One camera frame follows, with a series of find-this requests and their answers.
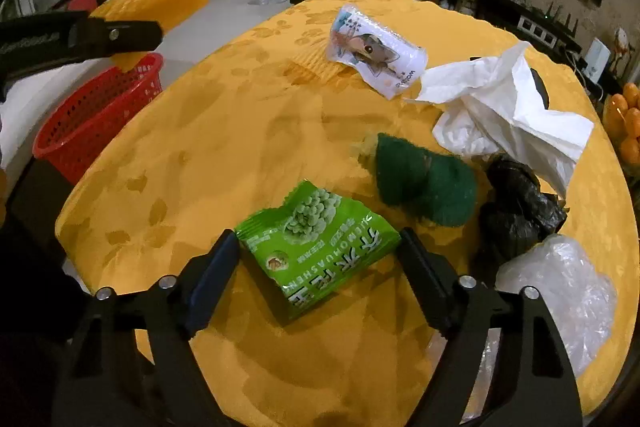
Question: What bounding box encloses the clear plastic bag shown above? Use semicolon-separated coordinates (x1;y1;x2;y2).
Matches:
462;233;618;423

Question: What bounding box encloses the green snack bag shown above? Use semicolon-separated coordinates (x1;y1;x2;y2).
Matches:
235;180;400;317

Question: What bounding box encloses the black plastic bag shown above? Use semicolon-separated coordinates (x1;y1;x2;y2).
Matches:
470;154;568;286

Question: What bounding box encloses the green scouring pad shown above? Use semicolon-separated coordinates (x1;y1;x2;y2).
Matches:
374;133;477;228

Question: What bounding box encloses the white paper towel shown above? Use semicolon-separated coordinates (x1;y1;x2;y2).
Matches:
414;42;593;197

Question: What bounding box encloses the white tissue pack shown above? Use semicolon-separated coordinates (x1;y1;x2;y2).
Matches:
326;4;428;100

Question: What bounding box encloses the red plastic basket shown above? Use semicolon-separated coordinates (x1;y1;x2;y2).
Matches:
32;53;164;184

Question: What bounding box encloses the yellow tablecloth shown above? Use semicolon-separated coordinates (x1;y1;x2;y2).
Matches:
54;0;640;427

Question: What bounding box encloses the bowl of oranges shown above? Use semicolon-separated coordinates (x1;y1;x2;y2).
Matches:
602;82;639;178

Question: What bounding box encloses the white router box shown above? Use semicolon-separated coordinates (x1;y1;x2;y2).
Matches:
584;38;611;83

